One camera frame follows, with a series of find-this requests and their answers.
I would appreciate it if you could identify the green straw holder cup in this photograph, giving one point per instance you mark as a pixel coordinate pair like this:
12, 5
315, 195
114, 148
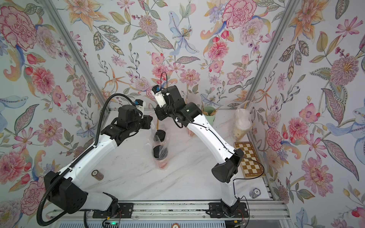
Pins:
209, 112

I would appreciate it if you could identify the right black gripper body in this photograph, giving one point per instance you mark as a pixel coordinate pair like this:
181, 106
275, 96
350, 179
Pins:
163, 114

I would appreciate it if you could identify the small round silver tin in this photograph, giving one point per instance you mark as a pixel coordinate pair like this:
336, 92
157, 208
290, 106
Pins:
254, 193

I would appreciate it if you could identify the small brown cylinder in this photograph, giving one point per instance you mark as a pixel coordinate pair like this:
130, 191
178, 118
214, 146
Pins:
97, 175

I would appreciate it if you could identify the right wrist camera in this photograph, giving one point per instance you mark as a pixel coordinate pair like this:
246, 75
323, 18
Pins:
157, 91

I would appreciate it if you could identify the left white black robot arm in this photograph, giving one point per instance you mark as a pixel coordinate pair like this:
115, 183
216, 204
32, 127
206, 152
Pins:
65, 186

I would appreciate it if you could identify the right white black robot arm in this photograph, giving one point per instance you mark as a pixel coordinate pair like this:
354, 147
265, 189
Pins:
228, 158

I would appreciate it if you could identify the red cup black lid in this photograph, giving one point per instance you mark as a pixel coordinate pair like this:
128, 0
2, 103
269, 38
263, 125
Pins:
159, 136
160, 155

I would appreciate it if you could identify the clear plastic carrier bag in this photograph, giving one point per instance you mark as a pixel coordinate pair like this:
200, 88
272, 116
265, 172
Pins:
242, 123

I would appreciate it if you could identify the wooden chessboard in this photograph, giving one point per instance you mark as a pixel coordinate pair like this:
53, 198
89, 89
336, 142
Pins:
251, 166

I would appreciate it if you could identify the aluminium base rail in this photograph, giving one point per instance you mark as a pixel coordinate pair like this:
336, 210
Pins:
203, 209

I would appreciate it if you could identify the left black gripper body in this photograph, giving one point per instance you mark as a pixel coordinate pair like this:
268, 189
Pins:
139, 123

